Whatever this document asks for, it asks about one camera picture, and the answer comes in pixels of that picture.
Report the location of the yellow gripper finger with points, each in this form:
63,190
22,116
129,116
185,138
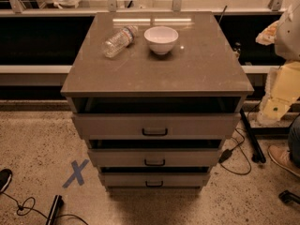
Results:
282,89
267,36

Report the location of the grey top drawer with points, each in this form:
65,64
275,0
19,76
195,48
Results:
155,126

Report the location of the grey drawer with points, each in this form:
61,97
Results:
153,157
155,126
154,179

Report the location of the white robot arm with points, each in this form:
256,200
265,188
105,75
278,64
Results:
287,40

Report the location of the grey middle drawer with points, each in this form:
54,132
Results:
153,157

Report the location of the grey drawer cabinet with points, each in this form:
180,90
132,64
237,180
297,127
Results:
199,75

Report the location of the grey bottom drawer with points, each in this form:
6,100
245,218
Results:
154,179

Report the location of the blue jeans leg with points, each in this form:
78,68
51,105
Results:
294,142

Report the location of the tan shoe at right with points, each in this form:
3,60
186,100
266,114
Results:
282,158

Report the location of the black tripod leg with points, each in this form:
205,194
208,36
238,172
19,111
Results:
258,155

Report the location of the white ceramic bowl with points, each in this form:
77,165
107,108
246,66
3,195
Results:
161,39

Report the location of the clear plastic water bottle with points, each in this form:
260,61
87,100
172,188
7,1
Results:
119,41

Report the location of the blue tape cross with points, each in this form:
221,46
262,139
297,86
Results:
77,173

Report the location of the black bar on floor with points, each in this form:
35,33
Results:
54,211

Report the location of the black shoe at left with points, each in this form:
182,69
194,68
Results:
5,178

